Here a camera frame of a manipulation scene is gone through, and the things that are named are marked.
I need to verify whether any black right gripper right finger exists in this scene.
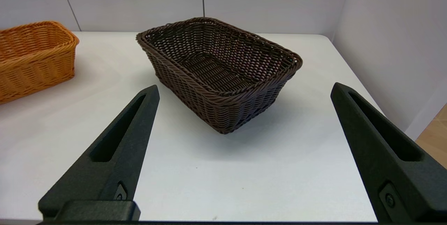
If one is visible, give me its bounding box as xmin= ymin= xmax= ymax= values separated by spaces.
xmin=330 ymin=82 xmax=447 ymax=223

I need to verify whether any dark brown wicker basket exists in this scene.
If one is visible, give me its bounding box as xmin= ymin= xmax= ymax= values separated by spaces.
xmin=136 ymin=17 xmax=303 ymax=135

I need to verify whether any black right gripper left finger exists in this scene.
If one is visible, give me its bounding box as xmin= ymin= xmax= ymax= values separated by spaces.
xmin=38 ymin=85 xmax=160 ymax=220

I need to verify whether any orange wicker basket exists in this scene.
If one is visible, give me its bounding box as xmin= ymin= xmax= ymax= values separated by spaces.
xmin=0 ymin=21 xmax=80 ymax=105

